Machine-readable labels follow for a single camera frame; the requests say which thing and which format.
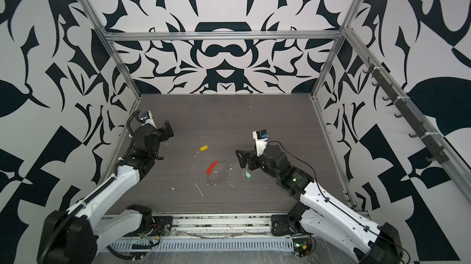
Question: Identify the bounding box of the green key tag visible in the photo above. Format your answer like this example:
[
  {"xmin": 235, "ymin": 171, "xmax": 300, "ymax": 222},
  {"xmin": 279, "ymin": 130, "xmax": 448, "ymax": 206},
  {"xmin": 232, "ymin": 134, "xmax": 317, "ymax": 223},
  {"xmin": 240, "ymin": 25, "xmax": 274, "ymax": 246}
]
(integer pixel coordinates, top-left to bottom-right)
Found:
[{"xmin": 245, "ymin": 171, "xmax": 253, "ymax": 180}]

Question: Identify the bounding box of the large wire keyring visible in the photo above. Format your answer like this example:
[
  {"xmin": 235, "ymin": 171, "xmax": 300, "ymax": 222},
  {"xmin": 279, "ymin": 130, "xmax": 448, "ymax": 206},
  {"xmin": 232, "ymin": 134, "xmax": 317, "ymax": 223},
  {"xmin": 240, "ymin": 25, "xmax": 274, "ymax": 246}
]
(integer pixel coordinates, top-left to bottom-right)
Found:
[{"xmin": 206, "ymin": 158, "xmax": 234, "ymax": 186}]

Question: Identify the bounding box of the red key tag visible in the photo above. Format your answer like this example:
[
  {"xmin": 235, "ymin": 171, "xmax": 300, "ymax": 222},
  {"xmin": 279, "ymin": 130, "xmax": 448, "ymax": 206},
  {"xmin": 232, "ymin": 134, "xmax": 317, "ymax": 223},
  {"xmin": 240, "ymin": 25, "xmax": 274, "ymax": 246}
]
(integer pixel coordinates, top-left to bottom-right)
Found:
[{"xmin": 206, "ymin": 160, "xmax": 218, "ymax": 176}]

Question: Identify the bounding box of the yellow key tag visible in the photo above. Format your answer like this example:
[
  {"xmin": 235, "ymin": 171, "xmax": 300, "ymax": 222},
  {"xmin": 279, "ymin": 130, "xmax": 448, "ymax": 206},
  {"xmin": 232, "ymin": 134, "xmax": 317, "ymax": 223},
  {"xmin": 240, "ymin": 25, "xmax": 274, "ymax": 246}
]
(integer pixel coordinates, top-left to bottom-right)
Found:
[{"xmin": 199, "ymin": 145, "xmax": 209, "ymax": 152}]

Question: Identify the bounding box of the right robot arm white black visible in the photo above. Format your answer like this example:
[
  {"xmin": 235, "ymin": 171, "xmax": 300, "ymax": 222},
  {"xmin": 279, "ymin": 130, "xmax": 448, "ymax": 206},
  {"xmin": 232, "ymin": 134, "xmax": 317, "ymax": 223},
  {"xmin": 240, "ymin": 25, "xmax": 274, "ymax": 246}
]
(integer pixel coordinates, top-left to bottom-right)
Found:
[{"xmin": 235, "ymin": 145, "xmax": 408, "ymax": 264}]

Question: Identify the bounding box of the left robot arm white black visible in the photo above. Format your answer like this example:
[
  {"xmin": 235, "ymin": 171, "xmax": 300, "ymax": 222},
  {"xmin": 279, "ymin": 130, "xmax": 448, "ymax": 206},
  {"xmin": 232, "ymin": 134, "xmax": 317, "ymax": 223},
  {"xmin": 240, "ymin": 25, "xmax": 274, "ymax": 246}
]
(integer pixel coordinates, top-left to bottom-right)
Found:
[{"xmin": 37, "ymin": 120, "xmax": 174, "ymax": 264}]

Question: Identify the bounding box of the small circuit board green led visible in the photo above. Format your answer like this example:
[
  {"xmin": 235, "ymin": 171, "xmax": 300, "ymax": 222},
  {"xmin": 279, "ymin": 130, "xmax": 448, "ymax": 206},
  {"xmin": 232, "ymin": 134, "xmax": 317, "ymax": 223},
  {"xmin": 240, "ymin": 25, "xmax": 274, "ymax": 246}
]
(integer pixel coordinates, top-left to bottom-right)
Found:
[{"xmin": 293, "ymin": 236, "xmax": 316, "ymax": 258}]

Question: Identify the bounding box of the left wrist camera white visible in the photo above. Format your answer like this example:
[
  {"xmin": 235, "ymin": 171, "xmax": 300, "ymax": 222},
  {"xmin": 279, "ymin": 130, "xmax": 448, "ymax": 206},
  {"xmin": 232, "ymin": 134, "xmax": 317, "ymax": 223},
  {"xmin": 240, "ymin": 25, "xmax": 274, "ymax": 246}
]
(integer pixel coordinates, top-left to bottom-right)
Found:
[{"xmin": 137, "ymin": 111, "xmax": 157, "ymax": 129}]

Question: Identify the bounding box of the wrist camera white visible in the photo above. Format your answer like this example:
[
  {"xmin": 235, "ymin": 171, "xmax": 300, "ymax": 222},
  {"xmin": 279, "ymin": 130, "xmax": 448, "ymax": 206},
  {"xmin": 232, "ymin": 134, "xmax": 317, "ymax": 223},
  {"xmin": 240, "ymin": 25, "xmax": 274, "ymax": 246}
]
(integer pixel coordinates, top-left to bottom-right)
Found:
[
  {"xmin": 253, "ymin": 130, "xmax": 269, "ymax": 157},
  {"xmin": 137, "ymin": 111, "xmax": 157, "ymax": 129}
]

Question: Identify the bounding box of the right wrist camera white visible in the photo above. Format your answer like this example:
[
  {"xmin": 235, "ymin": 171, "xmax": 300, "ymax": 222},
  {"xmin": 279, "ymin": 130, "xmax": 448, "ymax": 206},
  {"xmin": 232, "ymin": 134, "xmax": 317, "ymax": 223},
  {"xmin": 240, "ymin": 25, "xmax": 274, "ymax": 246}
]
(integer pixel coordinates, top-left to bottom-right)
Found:
[{"xmin": 253, "ymin": 130, "xmax": 269, "ymax": 157}]

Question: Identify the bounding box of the black corrugated cable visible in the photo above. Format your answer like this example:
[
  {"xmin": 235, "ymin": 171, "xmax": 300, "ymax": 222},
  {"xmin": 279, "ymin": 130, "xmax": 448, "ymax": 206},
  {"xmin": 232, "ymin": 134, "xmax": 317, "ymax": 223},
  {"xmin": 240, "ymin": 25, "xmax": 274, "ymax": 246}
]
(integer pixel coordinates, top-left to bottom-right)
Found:
[{"xmin": 123, "ymin": 110, "xmax": 142, "ymax": 160}]

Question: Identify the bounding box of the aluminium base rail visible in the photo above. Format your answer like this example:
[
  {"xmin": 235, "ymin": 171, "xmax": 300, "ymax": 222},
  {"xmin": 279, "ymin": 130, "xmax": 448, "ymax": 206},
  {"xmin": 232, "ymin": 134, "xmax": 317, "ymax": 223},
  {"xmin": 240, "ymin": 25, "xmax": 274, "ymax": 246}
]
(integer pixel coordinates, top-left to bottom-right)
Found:
[{"xmin": 64, "ymin": 211, "xmax": 378, "ymax": 241}]

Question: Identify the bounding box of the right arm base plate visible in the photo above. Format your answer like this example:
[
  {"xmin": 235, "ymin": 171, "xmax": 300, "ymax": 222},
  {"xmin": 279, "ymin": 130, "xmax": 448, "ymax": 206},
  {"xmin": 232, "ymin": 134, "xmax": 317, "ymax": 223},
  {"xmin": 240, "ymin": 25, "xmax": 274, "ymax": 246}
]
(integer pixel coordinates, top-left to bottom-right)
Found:
[{"xmin": 271, "ymin": 214, "xmax": 319, "ymax": 238}]

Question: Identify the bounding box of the white slotted cable duct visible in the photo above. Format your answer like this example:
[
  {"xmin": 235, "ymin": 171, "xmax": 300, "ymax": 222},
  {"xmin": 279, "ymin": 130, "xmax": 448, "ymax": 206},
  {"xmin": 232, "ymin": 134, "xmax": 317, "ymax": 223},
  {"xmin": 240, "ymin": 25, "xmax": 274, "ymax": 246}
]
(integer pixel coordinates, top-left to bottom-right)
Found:
[{"xmin": 111, "ymin": 238, "xmax": 294, "ymax": 252}]

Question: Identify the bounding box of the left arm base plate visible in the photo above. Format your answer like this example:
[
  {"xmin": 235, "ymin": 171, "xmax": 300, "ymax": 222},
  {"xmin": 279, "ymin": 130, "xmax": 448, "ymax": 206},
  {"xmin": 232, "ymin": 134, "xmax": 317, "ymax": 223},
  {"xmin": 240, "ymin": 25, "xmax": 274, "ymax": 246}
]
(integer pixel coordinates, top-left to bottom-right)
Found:
[{"xmin": 146, "ymin": 216, "xmax": 173, "ymax": 238}]

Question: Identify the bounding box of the wall hook rack dark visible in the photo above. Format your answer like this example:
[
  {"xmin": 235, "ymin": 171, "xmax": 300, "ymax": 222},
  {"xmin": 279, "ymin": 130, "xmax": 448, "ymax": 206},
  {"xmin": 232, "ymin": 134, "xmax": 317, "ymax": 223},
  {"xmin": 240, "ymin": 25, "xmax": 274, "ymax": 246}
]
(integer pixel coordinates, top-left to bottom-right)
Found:
[{"xmin": 364, "ymin": 58, "xmax": 450, "ymax": 164}]

